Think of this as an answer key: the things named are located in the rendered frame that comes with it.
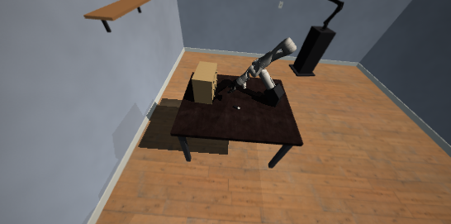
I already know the small wooden chest of drawers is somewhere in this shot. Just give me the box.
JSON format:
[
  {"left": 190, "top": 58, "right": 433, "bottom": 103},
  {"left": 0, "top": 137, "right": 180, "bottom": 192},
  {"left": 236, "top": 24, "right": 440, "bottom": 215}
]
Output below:
[{"left": 192, "top": 61, "right": 217, "bottom": 105}]

